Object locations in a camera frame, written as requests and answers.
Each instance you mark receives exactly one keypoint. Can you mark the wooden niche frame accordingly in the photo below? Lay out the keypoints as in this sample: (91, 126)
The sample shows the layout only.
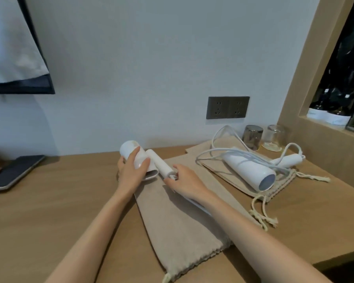
(312, 150)

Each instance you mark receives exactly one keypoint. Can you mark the person's right hand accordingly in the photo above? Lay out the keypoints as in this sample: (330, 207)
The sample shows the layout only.
(188, 185)

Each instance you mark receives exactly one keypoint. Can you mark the dark grey wall socket panel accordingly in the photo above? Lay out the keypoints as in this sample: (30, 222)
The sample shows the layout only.
(227, 107)

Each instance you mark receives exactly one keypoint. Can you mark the black smartphone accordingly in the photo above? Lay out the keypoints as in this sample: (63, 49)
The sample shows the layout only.
(14, 172)

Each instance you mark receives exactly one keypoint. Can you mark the white cloth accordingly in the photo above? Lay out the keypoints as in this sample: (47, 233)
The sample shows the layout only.
(11, 41)

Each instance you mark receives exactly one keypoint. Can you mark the clear glass cup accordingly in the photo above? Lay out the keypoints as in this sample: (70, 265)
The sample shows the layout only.
(275, 135)

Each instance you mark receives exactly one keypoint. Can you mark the grey smoked glass cup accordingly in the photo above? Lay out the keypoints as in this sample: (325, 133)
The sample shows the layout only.
(252, 137)

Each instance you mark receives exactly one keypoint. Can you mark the person's right forearm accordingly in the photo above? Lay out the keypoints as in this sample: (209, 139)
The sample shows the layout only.
(259, 241)

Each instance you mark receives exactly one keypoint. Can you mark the black television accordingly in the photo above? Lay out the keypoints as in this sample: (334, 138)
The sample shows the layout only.
(44, 86)

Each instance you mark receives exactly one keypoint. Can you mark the round gold-rimmed coaster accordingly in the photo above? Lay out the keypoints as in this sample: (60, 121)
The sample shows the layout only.
(271, 149)

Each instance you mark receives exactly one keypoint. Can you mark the white hair dryer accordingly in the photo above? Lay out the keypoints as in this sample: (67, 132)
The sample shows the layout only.
(128, 148)
(247, 170)

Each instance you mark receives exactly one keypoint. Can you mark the person's left hand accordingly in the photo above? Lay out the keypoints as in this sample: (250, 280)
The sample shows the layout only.
(129, 176)

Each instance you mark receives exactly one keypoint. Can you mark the person's left forearm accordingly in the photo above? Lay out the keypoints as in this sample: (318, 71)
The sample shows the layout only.
(91, 241)

